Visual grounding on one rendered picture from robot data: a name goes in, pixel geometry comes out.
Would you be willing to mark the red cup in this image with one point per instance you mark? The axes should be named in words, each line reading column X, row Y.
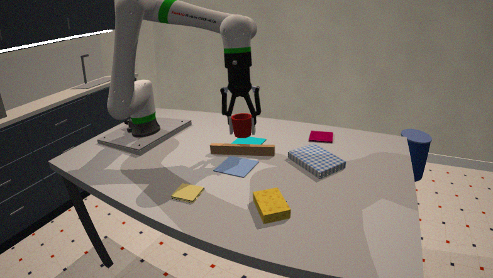
column 242, row 125

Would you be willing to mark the yellow square pad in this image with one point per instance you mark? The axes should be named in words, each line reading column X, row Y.
column 188, row 193

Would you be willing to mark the flat dark red square pad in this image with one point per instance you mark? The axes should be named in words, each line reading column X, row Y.
column 321, row 136

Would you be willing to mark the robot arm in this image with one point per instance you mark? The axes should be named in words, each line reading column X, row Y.
column 123, row 101

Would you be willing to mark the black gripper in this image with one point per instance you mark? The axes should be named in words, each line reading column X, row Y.
column 240, row 75

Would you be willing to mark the yellow sponge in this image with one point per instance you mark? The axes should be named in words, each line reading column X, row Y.
column 271, row 205

